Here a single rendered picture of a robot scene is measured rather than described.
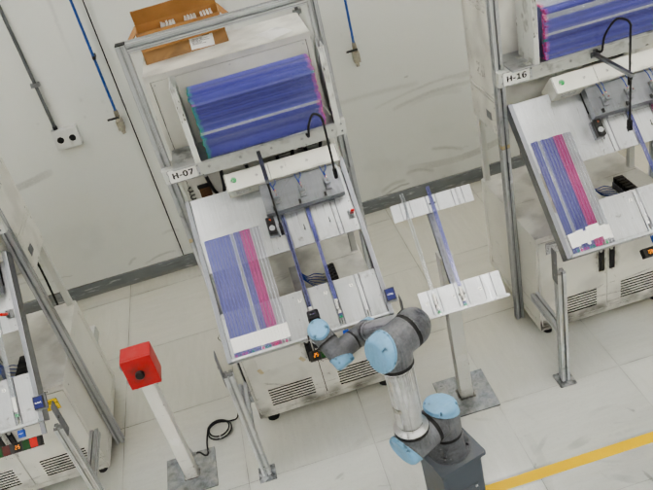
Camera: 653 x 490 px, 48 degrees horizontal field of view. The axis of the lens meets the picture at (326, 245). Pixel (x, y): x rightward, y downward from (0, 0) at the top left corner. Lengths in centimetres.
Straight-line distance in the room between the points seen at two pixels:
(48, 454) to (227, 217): 143
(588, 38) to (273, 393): 210
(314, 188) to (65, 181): 209
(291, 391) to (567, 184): 158
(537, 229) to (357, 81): 167
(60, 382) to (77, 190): 164
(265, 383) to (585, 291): 161
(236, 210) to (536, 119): 135
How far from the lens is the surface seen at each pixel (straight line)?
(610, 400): 356
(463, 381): 349
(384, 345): 214
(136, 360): 310
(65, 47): 444
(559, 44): 325
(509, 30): 335
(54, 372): 353
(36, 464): 379
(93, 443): 355
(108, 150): 463
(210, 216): 312
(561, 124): 333
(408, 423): 238
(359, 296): 299
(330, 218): 307
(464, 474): 269
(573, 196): 323
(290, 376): 349
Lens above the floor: 261
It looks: 33 degrees down
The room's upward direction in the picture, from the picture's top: 15 degrees counter-clockwise
